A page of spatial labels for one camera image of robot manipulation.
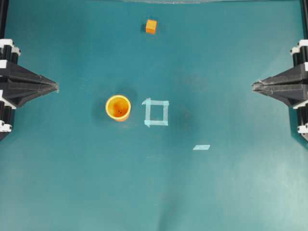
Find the left gripper rail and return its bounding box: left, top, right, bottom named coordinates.
left=0, top=38, right=59, bottom=141

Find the right gripper rail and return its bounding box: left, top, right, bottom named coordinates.
left=252, top=39, right=308, bottom=141

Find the orange cube block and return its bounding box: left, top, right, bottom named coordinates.
left=145, top=19, right=157, bottom=34

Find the orange yellow cup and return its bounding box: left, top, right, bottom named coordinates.
left=105, top=95, right=131, bottom=122

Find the light blue tape strip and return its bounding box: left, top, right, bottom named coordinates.
left=193, top=144, right=210, bottom=151

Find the light blue tape square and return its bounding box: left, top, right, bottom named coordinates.
left=142, top=98, right=169, bottom=127

